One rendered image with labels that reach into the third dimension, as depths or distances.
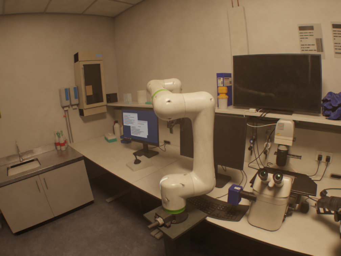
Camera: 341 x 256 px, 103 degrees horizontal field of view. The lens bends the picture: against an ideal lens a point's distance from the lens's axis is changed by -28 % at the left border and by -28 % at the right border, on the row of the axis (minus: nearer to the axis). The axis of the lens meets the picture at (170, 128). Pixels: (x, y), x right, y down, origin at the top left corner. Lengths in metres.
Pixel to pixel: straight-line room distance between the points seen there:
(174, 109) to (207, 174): 0.36
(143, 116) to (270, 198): 1.40
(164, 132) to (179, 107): 1.55
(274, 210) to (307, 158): 0.80
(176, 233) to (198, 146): 0.45
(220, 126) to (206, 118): 0.43
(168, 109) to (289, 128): 0.63
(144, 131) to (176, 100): 1.16
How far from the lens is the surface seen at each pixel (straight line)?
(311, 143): 1.66
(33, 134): 2.79
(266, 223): 1.07
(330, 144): 1.67
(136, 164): 1.79
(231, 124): 1.24
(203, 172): 0.93
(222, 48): 1.94
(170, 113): 0.79
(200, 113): 0.84
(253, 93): 1.53
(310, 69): 1.47
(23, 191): 2.34
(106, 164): 1.97
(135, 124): 2.00
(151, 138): 1.86
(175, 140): 2.23
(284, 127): 1.05
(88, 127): 3.00
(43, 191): 2.38
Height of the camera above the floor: 1.51
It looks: 14 degrees down
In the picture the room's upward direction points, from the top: 4 degrees counter-clockwise
